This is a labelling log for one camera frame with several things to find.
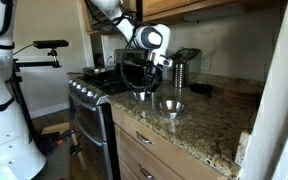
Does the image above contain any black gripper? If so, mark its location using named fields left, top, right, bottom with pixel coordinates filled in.
left=145, top=64, right=162, bottom=88

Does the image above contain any stainless steel bowl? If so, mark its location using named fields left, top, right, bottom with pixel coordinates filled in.
left=157, top=99, right=187, bottom=120
left=132, top=90, right=148, bottom=102

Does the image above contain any small perforated steel utensil holder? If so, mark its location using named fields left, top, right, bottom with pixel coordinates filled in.
left=173, top=62, right=189, bottom=89

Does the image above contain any metal skimmer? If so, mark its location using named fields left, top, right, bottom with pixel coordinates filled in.
left=170, top=47, right=202, bottom=64

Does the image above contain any black cast iron skillet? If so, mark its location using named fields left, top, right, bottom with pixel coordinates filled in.
left=188, top=83, right=214, bottom=98

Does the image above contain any steel frying pan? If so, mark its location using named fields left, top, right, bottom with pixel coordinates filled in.
left=67, top=67, right=111, bottom=77

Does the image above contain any stainless steel gas stove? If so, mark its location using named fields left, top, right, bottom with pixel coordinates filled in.
left=67, top=49, right=148, bottom=180

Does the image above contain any base cabinet with drawers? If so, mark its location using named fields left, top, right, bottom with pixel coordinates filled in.
left=110, top=104, right=228, bottom=180

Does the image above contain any red and black clamp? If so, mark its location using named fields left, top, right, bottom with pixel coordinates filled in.
left=55, top=128, right=87, bottom=171

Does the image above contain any white tall cabinet panel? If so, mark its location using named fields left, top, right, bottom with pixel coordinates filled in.
left=238, top=0, right=288, bottom=180

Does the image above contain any perforated workbench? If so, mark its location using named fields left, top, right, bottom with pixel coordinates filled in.
left=33, top=121, right=85, bottom=180

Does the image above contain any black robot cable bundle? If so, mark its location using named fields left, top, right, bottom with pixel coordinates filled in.
left=118, top=14, right=163, bottom=93

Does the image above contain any white wall outlet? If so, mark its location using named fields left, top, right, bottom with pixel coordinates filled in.
left=200, top=53, right=212, bottom=70

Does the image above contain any metal drawer handle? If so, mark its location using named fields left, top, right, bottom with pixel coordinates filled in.
left=138, top=164, right=156, bottom=180
left=135, top=131, right=154, bottom=146

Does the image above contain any black stereo camera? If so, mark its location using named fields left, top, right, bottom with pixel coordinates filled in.
left=32, top=39, right=70, bottom=50

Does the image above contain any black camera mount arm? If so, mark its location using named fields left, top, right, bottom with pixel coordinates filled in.
left=5, top=48, right=62, bottom=141

